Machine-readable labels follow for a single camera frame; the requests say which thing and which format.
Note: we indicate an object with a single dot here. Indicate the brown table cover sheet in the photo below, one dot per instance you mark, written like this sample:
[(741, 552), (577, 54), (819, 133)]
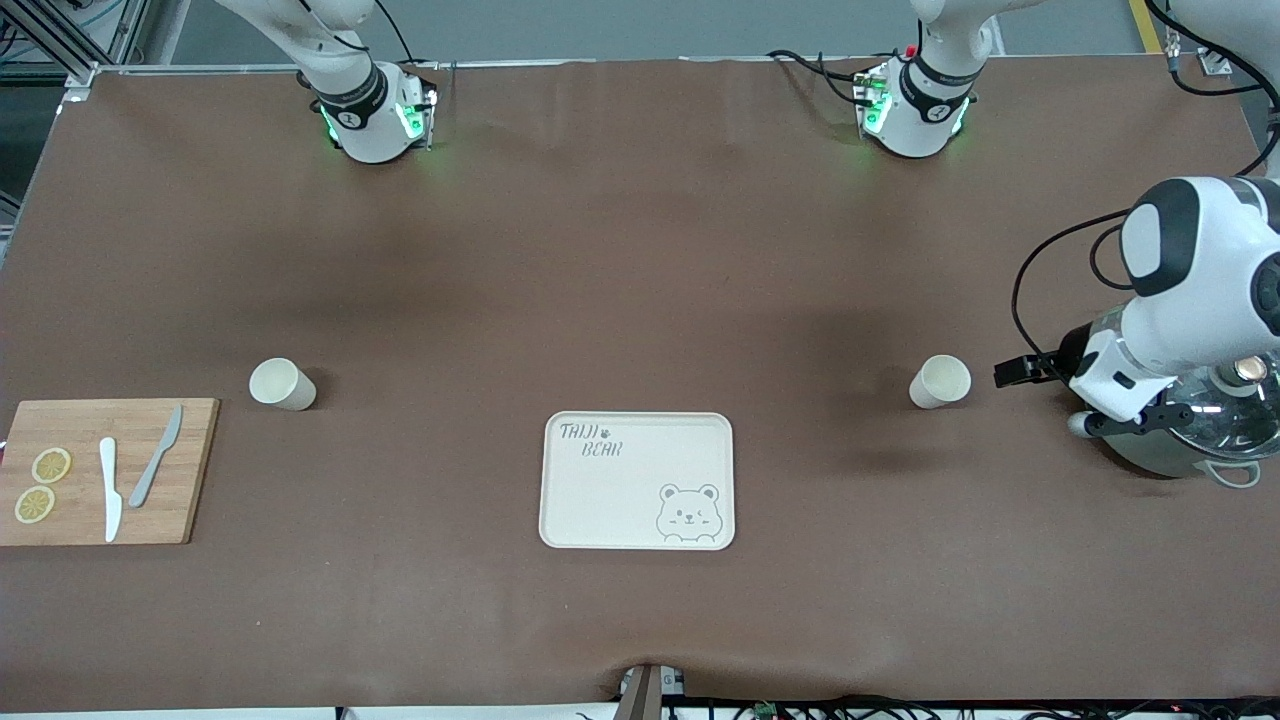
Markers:
[(640, 250)]

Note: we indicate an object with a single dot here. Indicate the white plastic knife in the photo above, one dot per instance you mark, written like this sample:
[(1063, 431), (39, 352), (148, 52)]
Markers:
[(110, 490)]

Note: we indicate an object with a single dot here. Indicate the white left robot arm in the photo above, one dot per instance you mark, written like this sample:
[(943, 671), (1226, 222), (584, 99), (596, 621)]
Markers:
[(1215, 300)]

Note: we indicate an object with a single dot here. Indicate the aluminium frame strut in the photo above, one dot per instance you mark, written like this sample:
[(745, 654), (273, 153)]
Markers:
[(1218, 64), (82, 78)]

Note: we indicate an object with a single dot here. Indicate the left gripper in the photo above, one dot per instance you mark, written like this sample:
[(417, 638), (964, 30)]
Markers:
[(1066, 358)]

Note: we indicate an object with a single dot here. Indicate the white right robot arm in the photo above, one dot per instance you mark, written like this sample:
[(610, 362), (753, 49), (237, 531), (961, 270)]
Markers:
[(360, 130)]

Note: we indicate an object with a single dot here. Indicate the glass pot lid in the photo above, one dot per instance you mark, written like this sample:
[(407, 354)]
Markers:
[(1240, 420)]

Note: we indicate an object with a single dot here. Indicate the cream bear print tray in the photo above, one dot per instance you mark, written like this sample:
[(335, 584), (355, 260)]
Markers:
[(620, 500)]

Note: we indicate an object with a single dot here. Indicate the yellow lemon slice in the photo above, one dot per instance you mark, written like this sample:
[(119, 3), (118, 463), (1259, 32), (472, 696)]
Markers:
[(51, 465), (34, 505)]

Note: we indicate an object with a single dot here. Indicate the white plastic cup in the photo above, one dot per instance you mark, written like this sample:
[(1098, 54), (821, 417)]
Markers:
[(285, 385), (938, 383)]

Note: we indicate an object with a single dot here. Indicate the bamboo cutting board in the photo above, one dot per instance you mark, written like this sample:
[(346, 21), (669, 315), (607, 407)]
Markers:
[(170, 520)]

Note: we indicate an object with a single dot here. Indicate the grey plastic knife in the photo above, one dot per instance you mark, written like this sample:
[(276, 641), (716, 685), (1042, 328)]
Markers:
[(150, 475)]

